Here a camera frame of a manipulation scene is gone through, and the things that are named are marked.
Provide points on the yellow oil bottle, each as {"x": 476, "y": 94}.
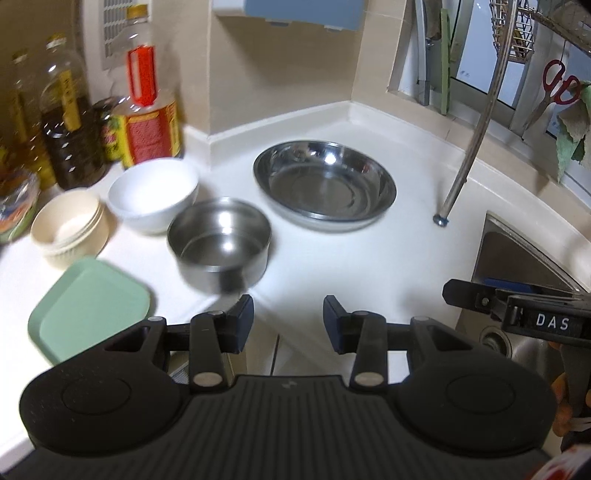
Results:
{"x": 27, "y": 138}

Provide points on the grey vent grille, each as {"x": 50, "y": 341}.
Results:
{"x": 115, "y": 32}

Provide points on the steel rack leg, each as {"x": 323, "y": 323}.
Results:
{"x": 466, "y": 170}

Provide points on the stainless steel sink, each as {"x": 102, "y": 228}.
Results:
{"x": 508, "y": 249}

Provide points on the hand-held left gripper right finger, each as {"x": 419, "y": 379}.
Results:
{"x": 330, "y": 319}

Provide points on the small deep steel bowl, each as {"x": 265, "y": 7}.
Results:
{"x": 217, "y": 240}

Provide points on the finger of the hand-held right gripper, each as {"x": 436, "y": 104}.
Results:
{"x": 466, "y": 296}
{"x": 531, "y": 286}

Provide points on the large shallow steel bowl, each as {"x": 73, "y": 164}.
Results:
{"x": 323, "y": 194}

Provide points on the person's right hand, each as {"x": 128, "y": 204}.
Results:
{"x": 562, "y": 397}

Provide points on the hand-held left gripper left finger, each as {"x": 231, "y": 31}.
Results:
{"x": 244, "y": 319}

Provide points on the white ceramic bowl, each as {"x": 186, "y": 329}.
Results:
{"x": 147, "y": 189}

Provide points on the dark oil bottle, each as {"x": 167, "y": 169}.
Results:
{"x": 69, "y": 152}

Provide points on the green square plate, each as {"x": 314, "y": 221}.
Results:
{"x": 87, "y": 309}

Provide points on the grey cutting board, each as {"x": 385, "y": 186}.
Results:
{"x": 422, "y": 55}

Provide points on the cream ribbed bowl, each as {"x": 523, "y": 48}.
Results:
{"x": 69, "y": 221}

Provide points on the beige base cabinet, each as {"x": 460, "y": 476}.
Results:
{"x": 295, "y": 355}

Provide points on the white and blue wall box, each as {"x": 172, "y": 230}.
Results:
{"x": 295, "y": 11}

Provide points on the green dishcloth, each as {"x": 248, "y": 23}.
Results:
{"x": 570, "y": 138}

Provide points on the person's patterned clothing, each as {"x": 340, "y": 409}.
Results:
{"x": 568, "y": 466}

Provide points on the small sauce jar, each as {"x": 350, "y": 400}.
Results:
{"x": 108, "y": 134}

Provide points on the plastic-wrapped colourful bowl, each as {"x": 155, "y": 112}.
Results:
{"x": 16, "y": 207}

